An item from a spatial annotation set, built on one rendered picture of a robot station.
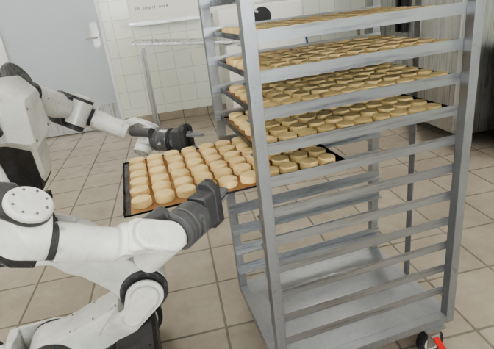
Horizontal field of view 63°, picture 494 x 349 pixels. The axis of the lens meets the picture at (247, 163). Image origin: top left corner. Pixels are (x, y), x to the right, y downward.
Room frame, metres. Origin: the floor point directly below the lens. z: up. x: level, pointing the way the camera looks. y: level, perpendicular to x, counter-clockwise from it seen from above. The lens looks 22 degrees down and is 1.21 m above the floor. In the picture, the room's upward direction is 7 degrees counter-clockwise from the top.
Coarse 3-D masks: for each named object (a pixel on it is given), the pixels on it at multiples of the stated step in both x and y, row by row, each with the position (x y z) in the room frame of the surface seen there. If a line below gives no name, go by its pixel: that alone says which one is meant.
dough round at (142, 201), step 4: (136, 196) 0.93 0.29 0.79; (140, 196) 0.92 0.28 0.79; (144, 196) 0.92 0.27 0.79; (148, 196) 0.92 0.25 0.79; (132, 200) 0.91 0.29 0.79; (136, 200) 0.90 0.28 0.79; (140, 200) 0.90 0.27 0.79; (144, 200) 0.90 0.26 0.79; (148, 200) 0.90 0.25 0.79; (132, 204) 0.90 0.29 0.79; (136, 204) 0.89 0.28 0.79; (140, 204) 0.89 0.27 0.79; (144, 204) 0.89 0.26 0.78; (148, 204) 0.90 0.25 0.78; (136, 208) 0.89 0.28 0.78; (140, 208) 0.89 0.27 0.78; (144, 208) 0.89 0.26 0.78
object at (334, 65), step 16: (400, 48) 1.03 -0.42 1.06; (416, 48) 1.05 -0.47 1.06; (432, 48) 1.06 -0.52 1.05; (448, 48) 1.07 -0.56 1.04; (304, 64) 0.97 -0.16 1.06; (320, 64) 0.98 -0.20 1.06; (336, 64) 0.99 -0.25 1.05; (352, 64) 1.00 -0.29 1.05; (368, 64) 1.01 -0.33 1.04; (272, 80) 0.95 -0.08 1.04
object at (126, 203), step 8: (320, 144) 1.17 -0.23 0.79; (328, 152) 1.11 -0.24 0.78; (336, 160) 1.05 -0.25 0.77; (128, 168) 1.20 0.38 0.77; (128, 176) 1.13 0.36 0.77; (128, 184) 1.06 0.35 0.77; (128, 192) 1.01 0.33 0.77; (232, 192) 0.93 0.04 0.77; (128, 200) 0.96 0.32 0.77; (128, 208) 0.91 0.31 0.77; (128, 216) 0.86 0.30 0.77
